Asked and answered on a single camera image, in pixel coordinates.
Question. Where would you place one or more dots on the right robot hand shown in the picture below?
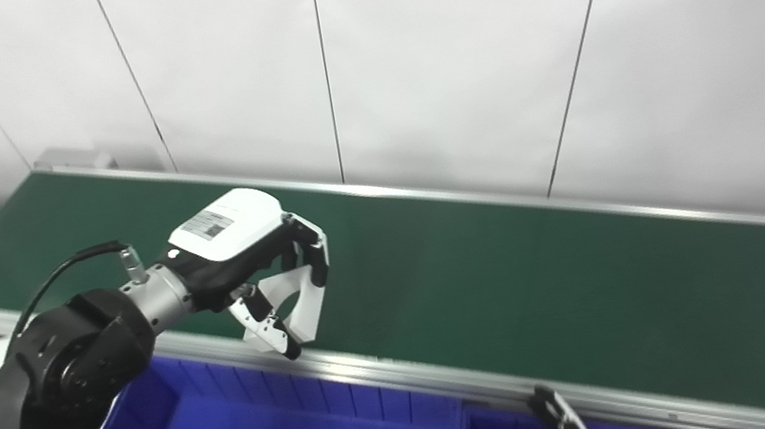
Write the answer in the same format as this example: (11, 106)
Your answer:
(565, 425)

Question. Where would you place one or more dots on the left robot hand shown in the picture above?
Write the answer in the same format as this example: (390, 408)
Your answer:
(230, 232)

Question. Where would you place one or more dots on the white square part with hole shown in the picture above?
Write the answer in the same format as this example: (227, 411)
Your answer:
(307, 309)

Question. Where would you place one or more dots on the green conveyor belt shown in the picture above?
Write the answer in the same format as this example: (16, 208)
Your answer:
(519, 285)

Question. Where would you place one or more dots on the grey conveyor motor housing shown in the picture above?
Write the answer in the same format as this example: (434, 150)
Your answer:
(70, 159)

